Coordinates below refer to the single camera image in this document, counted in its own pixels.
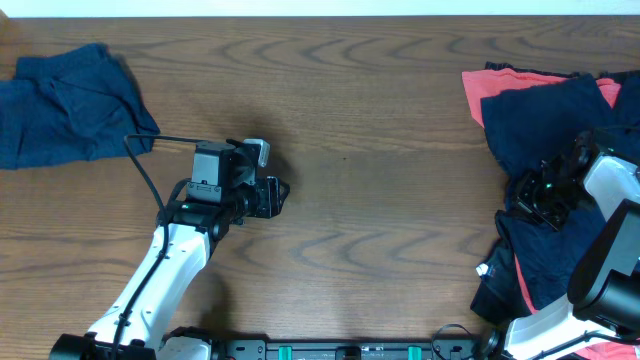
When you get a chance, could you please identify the red printed t-shirt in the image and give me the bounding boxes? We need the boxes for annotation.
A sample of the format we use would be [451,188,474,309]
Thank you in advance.
[462,68,622,131]

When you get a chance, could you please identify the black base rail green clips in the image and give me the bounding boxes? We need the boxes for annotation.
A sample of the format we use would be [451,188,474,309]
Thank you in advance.
[224,338,477,360]

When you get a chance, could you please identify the black garment under pile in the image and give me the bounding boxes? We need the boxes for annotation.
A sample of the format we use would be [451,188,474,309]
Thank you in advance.
[470,239,531,325]

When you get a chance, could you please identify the folded navy cloth left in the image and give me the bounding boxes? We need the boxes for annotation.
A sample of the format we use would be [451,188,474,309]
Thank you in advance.
[1,43,160,170]

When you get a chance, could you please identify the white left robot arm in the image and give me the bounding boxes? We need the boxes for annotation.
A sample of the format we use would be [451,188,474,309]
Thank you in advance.
[49,139,290,360]

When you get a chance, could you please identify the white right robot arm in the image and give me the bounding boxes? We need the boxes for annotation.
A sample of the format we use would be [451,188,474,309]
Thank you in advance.
[486,128,639,359]

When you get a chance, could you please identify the navy blue shorts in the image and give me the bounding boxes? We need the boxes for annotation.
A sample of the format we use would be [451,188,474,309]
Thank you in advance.
[481,75,639,309]

